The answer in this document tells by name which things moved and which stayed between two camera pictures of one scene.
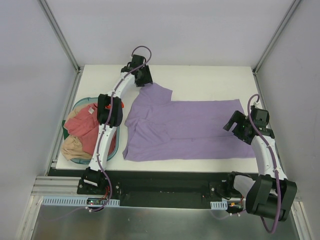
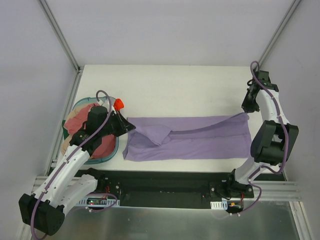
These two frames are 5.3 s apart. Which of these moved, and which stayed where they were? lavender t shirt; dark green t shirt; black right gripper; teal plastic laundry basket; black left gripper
Moved: black right gripper; black left gripper; lavender t shirt
Stayed: teal plastic laundry basket; dark green t shirt
